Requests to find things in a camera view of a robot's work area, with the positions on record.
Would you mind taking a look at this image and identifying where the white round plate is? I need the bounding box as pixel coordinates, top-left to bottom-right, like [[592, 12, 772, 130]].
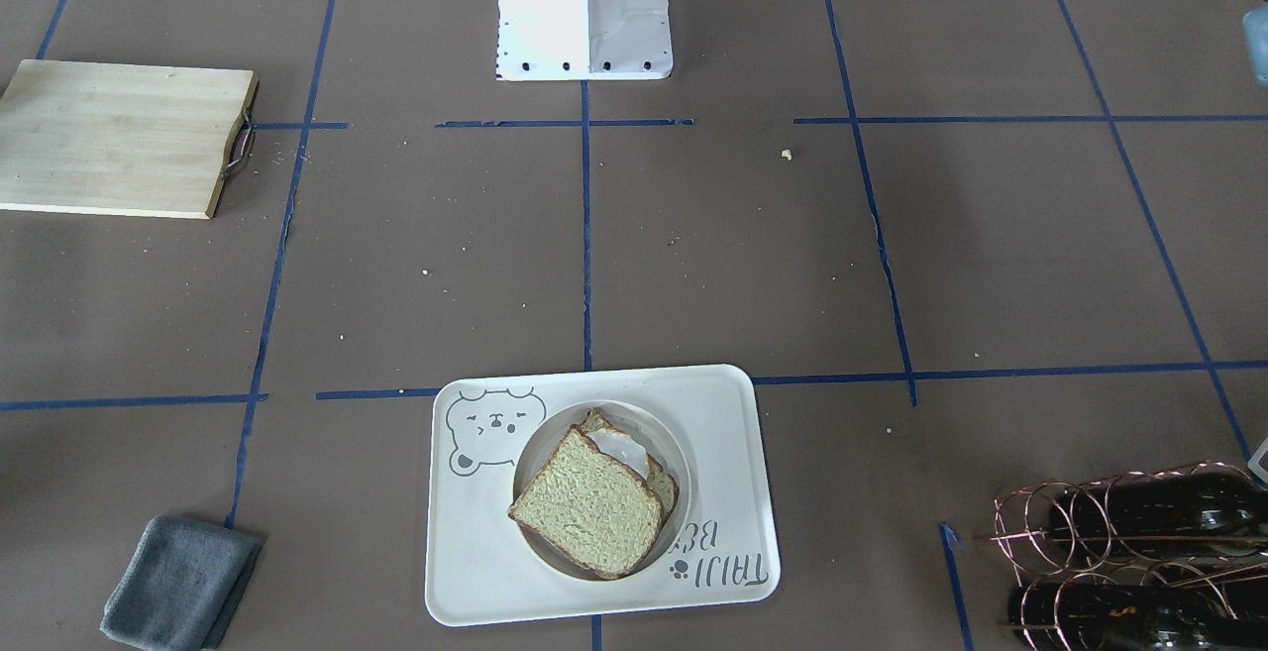
[[511, 401, 692, 582]]

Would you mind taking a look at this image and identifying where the dark green wine bottle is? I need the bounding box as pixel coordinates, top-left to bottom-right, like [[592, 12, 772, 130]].
[[1049, 470, 1267, 560]]

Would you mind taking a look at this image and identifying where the fried egg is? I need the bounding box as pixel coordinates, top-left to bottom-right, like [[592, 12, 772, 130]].
[[587, 428, 650, 480]]

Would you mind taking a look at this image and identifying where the bread slice under egg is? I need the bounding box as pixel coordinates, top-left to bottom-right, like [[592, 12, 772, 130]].
[[579, 409, 678, 524]]

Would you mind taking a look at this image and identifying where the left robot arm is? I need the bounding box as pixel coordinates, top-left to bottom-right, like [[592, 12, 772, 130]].
[[1241, 0, 1267, 88]]

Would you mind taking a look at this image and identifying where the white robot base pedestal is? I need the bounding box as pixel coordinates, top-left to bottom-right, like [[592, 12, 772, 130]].
[[495, 0, 675, 82]]

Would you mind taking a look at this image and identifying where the wooden cutting board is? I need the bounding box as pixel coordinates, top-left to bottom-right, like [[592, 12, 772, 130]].
[[1, 58, 259, 220]]

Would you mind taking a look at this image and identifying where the copper wire bottle rack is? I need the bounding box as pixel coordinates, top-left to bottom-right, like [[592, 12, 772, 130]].
[[992, 462, 1267, 650]]

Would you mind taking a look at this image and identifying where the cream bear serving tray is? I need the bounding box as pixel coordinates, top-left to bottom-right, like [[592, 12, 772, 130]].
[[424, 364, 781, 626]]

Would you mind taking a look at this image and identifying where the folded grey cloth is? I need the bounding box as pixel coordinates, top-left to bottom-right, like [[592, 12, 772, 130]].
[[100, 515, 262, 650]]

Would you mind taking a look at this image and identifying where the bread slice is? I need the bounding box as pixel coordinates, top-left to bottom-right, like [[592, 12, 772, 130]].
[[507, 424, 664, 580], [579, 409, 678, 524]]

